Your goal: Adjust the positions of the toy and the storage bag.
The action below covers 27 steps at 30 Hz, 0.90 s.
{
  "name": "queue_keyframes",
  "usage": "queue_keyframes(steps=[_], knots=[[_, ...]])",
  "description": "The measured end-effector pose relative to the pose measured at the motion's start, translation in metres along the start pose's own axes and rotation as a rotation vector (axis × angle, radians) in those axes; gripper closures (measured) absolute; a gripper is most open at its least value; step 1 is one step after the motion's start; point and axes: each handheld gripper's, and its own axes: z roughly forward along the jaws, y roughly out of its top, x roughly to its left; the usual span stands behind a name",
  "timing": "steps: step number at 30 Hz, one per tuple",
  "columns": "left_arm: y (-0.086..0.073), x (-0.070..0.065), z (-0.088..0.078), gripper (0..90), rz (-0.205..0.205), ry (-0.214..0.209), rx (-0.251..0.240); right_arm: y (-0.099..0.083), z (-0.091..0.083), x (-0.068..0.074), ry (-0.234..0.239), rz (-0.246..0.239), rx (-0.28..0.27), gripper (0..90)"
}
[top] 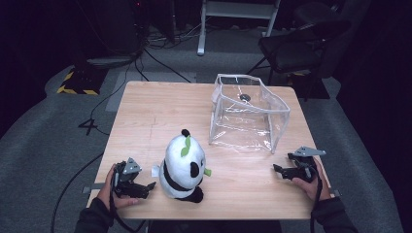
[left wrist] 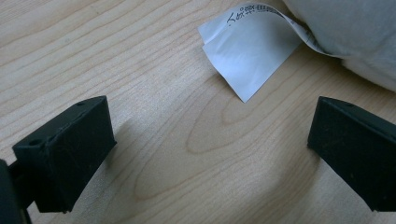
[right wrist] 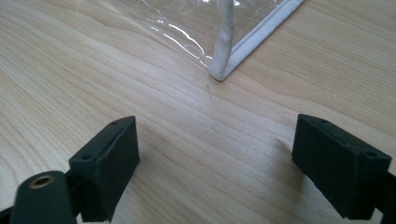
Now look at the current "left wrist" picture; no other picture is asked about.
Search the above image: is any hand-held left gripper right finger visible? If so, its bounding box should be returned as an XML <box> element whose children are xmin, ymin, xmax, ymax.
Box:
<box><xmin>306</xmin><ymin>96</ymin><xmax>396</xmax><ymax>213</ymax></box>

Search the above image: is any white panda plush toy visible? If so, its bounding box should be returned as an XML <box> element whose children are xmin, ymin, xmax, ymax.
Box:
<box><xmin>197</xmin><ymin>0</ymin><xmax>396</xmax><ymax>104</ymax></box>

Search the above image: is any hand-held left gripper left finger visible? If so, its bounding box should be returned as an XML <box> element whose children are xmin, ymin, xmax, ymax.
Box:
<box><xmin>12</xmin><ymin>95</ymin><xmax>118</xmax><ymax>215</ymax></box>

